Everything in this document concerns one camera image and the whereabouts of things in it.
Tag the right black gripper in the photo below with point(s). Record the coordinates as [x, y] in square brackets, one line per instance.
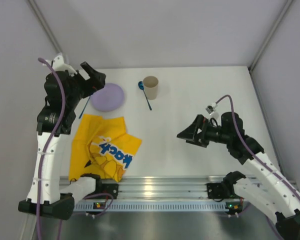
[201, 132]

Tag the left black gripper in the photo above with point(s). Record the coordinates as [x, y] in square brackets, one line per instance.
[86, 81]

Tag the blue plastic fork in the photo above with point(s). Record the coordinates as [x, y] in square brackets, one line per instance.
[83, 110]

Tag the purple plastic plate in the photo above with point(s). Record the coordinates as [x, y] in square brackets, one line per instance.
[109, 98]

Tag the blue metallic spoon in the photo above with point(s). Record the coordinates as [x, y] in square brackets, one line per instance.
[141, 87]

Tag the beige paper cup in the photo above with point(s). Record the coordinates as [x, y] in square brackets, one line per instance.
[151, 84]

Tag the yellow pikachu cloth mat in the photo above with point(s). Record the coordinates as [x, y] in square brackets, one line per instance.
[102, 147]

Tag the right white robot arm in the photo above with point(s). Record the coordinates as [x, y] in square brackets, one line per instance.
[277, 199]

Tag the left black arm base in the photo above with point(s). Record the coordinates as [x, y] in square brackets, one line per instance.
[107, 186]

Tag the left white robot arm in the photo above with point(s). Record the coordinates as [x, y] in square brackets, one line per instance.
[64, 87]

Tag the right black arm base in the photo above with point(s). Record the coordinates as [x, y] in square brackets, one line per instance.
[220, 191]

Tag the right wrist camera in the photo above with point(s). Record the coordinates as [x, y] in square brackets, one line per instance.
[212, 111]

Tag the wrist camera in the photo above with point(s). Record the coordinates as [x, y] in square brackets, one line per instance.
[61, 63]
[212, 111]

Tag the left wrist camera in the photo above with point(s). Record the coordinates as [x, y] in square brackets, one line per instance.
[61, 63]

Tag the aluminium mounting rail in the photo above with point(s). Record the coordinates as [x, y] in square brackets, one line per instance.
[165, 188]

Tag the white slotted cable duct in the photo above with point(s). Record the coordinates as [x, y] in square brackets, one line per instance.
[158, 206]

